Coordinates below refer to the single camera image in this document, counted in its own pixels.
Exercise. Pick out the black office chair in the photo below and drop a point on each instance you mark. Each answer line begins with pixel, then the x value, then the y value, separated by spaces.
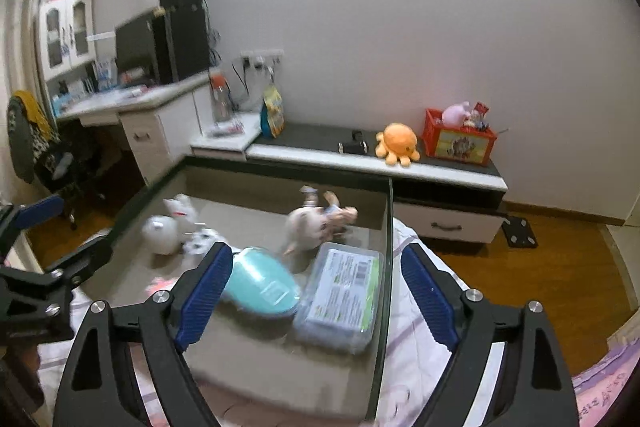
pixel 75 167

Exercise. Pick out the printed paper pack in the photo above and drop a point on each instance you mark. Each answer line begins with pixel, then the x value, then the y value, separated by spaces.
pixel 225 129

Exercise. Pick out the white desk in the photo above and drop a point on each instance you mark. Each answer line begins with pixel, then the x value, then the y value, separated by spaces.
pixel 145 134

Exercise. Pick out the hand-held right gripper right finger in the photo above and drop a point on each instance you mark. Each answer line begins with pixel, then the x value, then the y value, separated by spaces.
pixel 430 302

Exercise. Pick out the black mount plate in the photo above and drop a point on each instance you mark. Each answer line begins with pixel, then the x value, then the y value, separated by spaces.
pixel 520 232

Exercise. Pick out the teal round container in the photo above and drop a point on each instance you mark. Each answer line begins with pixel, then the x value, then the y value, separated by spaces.
pixel 262 282

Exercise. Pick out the pink pig doll figure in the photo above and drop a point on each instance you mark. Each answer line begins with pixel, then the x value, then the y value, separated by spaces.
pixel 307 224

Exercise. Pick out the red storage crate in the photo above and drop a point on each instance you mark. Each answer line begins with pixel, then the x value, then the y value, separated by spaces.
pixel 460 142

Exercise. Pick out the black computer monitor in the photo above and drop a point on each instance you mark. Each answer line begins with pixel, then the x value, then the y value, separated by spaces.
pixel 135 47

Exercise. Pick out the orange octopus plush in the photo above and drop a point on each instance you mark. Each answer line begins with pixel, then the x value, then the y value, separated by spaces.
pixel 397 139

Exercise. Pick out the person's left forearm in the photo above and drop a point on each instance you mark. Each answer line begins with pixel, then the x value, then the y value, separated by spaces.
pixel 17 382

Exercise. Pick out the small black device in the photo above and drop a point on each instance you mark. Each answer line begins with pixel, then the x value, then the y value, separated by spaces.
pixel 352 147

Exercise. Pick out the low black white cabinet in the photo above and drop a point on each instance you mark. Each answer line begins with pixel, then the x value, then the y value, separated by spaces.
pixel 320 137

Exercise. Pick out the black computer tower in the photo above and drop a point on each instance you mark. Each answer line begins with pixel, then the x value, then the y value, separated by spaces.
pixel 182 44

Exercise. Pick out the red packet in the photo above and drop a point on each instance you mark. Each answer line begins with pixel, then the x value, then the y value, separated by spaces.
pixel 481 109

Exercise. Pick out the white wall power outlet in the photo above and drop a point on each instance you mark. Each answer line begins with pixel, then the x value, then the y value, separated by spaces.
pixel 262 57

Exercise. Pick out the clear plastic box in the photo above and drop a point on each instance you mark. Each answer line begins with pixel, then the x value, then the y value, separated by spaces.
pixel 340 302

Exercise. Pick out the beige curtain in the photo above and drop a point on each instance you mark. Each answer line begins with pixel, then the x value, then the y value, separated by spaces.
pixel 22 32

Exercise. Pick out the clear bottle orange cap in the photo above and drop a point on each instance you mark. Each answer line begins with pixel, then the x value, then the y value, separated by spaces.
pixel 220 97

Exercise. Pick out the pink cardboard box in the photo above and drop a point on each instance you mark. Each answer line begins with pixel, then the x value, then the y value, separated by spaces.
pixel 250 372

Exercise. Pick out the blue yellow snack bag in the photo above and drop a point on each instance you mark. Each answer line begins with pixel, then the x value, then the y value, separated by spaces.
pixel 272 112

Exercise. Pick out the striped white tablecloth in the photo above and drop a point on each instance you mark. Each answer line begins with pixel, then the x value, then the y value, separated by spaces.
pixel 415 382

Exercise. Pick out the black yellow jacket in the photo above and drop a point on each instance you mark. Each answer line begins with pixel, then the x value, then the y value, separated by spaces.
pixel 30 127

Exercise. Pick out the white pink animal figure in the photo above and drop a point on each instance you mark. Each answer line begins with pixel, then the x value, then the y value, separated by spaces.
pixel 182 209

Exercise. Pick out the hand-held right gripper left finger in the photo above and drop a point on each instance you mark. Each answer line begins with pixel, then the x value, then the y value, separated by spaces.
pixel 205 297

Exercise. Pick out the pink plush toy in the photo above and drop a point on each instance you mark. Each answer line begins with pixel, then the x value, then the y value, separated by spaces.
pixel 456 113

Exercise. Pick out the pink bedding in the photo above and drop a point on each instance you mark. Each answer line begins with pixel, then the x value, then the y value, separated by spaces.
pixel 610 382

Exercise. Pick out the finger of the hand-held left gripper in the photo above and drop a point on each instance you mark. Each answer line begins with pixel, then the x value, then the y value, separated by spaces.
pixel 42 209
pixel 85 257

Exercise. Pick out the blue white carton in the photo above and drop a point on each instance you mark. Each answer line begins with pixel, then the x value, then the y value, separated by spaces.
pixel 106 74

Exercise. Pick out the white glass-door hutch cabinet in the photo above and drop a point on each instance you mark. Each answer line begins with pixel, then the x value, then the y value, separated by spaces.
pixel 57 32

